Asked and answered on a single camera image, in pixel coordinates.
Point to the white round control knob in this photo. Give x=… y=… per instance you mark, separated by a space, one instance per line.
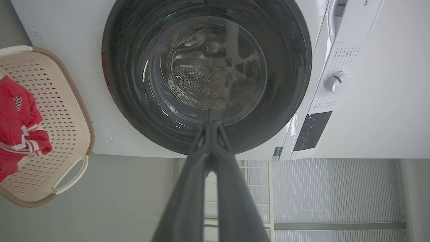
x=337 y=82

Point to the white detergent drawer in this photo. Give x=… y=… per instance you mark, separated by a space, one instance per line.
x=359 y=20

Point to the black round glass washer door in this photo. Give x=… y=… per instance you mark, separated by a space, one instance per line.
x=124 y=84

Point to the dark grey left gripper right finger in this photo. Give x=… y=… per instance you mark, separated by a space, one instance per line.
x=235 y=201

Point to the black washer display panel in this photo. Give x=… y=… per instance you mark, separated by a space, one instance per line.
x=312 y=131

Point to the round white filter cover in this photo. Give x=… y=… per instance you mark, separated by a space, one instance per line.
x=102 y=133

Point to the red garment with white stripes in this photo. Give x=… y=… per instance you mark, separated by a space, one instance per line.
x=16 y=121

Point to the small barcode sticker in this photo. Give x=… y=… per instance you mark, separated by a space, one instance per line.
x=276 y=153

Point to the beige perforated laundry basket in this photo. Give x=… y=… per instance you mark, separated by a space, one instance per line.
x=63 y=111

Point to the white front-load washing machine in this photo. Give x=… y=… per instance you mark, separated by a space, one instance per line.
x=60 y=30

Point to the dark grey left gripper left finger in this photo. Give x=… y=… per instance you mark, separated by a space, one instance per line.
x=188 y=201

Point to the perforated steel washer drum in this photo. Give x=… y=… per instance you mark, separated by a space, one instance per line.
x=215 y=67

